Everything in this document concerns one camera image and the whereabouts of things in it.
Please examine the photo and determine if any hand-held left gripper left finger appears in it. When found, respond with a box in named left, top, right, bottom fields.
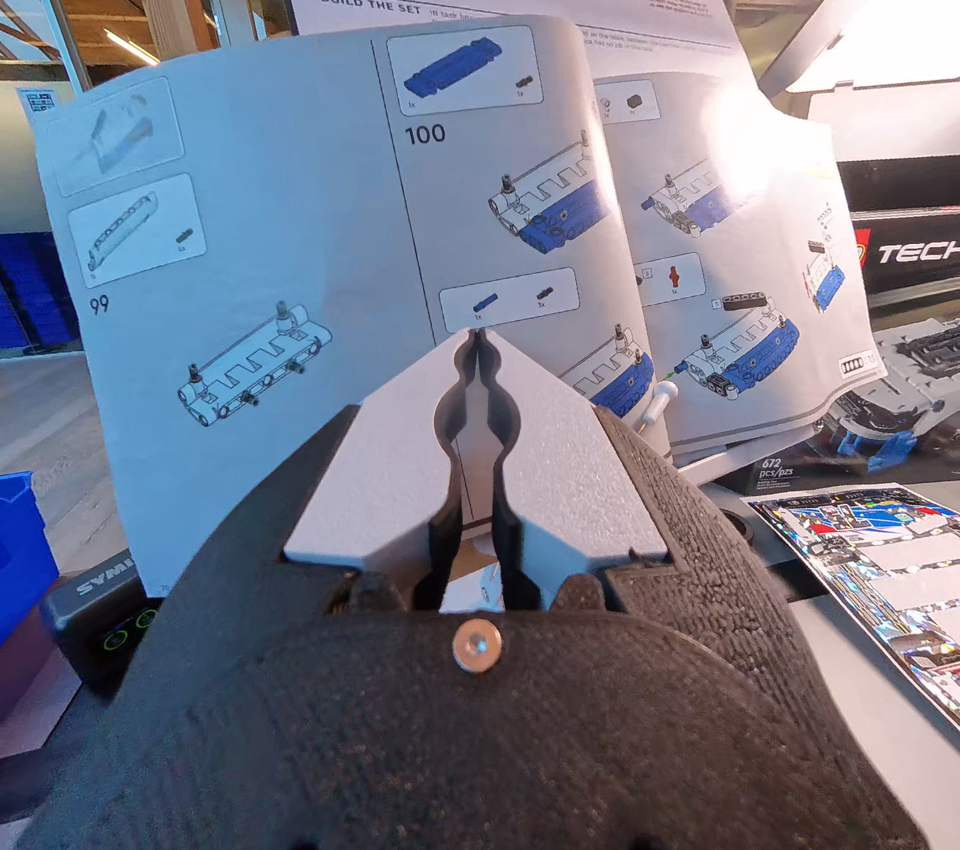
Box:
left=282, top=329, right=477, bottom=613

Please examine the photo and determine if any lego instruction booklet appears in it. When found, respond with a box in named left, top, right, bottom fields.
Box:
left=33, top=14, right=888, bottom=600

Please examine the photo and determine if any holographic sticker sheet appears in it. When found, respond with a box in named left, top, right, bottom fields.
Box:
left=742, top=483, right=960, bottom=729

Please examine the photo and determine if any blue plastic bin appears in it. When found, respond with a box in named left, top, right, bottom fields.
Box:
left=0, top=471, right=61, bottom=646

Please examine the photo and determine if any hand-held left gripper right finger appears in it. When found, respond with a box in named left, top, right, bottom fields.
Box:
left=480, top=329, right=670, bottom=611

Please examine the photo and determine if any black device with green display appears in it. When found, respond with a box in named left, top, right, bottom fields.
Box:
left=41, top=549, right=164, bottom=699

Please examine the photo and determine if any black lego set box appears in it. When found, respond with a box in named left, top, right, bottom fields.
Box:
left=716, top=156, right=960, bottom=497

